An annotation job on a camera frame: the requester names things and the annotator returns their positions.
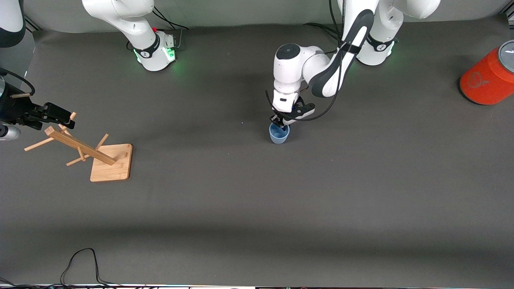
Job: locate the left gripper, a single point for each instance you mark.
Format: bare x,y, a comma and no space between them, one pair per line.
278,120

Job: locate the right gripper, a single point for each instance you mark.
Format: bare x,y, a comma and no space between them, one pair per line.
15,109

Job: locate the light blue cup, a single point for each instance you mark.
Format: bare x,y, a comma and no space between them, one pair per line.
279,138

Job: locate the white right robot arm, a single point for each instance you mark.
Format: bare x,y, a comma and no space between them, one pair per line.
120,12

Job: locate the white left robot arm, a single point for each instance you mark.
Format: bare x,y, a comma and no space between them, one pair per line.
289,68

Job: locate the wooden cup rack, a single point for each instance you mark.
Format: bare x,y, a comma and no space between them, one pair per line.
114,168

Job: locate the dark grey table cover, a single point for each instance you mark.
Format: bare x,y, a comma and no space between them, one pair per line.
257,200

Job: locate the orange can with grey lid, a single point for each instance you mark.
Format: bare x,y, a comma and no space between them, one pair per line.
482,82

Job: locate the aluminium frame rail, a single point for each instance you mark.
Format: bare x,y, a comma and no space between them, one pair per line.
31,23
510,15

